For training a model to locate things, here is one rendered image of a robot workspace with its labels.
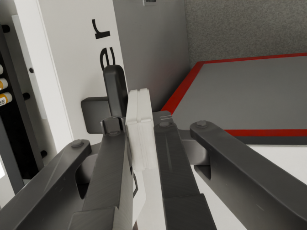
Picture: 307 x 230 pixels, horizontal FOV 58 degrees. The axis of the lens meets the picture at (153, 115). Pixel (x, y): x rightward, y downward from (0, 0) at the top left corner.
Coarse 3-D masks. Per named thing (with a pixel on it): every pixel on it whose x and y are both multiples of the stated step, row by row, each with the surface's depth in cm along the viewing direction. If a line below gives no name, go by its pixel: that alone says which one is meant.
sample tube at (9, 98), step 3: (3, 93) 27; (6, 93) 27; (9, 93) 28; (0, 96) 27; (3, 96) 27; (6, 96) 27; (9, 96) 27; (0, 99) 26; (3, 99) 27; (6, 99) 27; (9, 99) 27; (0, 102) 26; (3, 102) 27; (6, 102) 27; (0, 105) 27
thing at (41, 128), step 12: (0, 0) 28; (12, 0) 28; (0, 12) 28; (12, 12) 28; (12, 24) 29; (12, 36) 29; (12, 48) 30; (12, 60) 30; (24, 72) 30; (24, 84) 31; (36, 108) 32; (36, 120) 32; (36, 132) 33; (48, 132) 32; (48, 144) 33; (48, 156) 34; (24, 180) 36
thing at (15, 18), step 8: (16, 16) 27; (16, 24) 27; (16, 32) 27; (24, 40) 27; (24, 48) 28; (24, 56) 28; (32, 72) 28; (32, 80) 29; (32, 88) 29; (40, 96) 29; (40, 104) 30; (40, 112) 30
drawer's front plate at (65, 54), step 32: (32, 0) 17; (64, 0) 19; (96, 0) 24; (32, 32) 18; (64, 32) 19; (32, 64) 18; (64, 64) 19; (96, 64) 23; (64, 96) 19; (96, 96) 23; (128, 96) 30; (64, 128) 20
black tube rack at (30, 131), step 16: (0, 32) 26; (0, 48) 26; (0, 64) 26; (16, 80) 28; (16, 96) 28; (0, 112) 29; (16, 112) 29; (16, 128) 29; (32, 128) 30; (16, 144) 30; (32, 144) 30; (16, 160) 31; (32, 160) 30; (32, 176) 31
